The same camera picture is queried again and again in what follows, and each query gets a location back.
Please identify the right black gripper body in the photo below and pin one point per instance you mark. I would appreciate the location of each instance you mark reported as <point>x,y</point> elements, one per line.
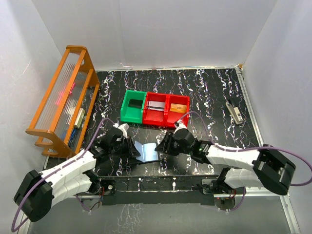
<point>168,142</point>

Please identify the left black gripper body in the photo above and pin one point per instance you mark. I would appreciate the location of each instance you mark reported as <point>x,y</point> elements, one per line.
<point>129,146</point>

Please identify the red double plastic bin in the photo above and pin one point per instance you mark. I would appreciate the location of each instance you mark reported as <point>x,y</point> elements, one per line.
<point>165,118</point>

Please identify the green plastic bin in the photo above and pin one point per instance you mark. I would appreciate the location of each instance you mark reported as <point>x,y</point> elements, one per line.
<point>129,114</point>

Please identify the dark grey credit card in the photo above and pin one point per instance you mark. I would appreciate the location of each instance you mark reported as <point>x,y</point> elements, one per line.
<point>135,103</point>

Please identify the black silver stapler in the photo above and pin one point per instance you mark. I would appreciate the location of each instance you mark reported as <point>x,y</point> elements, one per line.
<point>234,111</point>

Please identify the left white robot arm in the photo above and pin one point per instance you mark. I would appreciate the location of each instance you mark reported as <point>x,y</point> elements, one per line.
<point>40,191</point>

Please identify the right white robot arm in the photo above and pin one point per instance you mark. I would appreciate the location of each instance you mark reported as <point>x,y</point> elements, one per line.
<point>263,168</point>

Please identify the orange credit card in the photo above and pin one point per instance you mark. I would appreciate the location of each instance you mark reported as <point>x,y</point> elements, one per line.
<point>178,108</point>

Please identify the white eraser box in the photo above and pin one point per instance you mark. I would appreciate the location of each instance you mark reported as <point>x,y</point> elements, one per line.
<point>79,118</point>

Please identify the wooden shelf rack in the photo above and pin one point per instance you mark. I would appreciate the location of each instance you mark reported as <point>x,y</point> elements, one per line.
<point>74,85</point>

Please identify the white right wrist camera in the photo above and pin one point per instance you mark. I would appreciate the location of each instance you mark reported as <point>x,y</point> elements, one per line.
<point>179,125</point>

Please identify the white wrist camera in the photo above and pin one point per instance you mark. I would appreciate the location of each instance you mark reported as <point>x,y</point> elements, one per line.
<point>179,125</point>
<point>123,127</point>

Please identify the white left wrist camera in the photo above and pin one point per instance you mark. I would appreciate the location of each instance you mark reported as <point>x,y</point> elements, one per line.
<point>123,127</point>

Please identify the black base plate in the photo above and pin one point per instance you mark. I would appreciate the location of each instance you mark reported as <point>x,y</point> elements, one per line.
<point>173,189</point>

